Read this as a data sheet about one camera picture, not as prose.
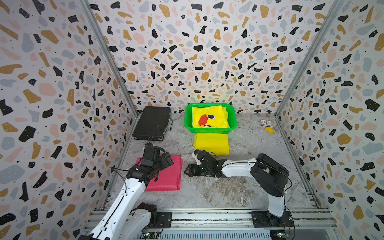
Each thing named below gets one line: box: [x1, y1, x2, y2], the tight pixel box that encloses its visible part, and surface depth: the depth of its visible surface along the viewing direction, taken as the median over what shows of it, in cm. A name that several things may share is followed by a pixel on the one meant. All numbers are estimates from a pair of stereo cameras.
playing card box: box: [261, 119, 272, 126], surface depth 119 cm
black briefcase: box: [132, 106, 174, 142], surface depth 119 cm
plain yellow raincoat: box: [194, 133, 230, 156], surface depth 108 cm
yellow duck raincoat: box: [192, 105, 230, 128], surface depth 115 cm
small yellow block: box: [264, 126, 275, 134], surface depth 115 cm
